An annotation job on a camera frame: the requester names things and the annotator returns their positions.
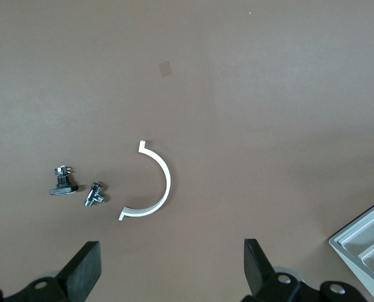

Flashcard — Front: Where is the black switch component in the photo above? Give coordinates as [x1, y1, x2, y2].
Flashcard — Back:
[48, 165, 79, 196]

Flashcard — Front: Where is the white semicircular plastic bracket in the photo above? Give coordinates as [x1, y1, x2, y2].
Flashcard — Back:
[118, 140, 172, 222]

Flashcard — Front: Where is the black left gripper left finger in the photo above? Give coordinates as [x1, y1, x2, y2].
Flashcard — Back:
[0, 240, 102, 302]

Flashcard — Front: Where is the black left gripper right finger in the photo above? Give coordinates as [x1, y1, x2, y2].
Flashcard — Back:
[242, 238, 368, 302]

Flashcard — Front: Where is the translucent tape square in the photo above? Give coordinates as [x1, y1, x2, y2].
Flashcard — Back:
[158, 60, 174, 77]

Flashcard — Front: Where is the small chrome metal fitting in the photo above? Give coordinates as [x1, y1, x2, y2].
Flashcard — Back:
[84, 181, 107, 208]

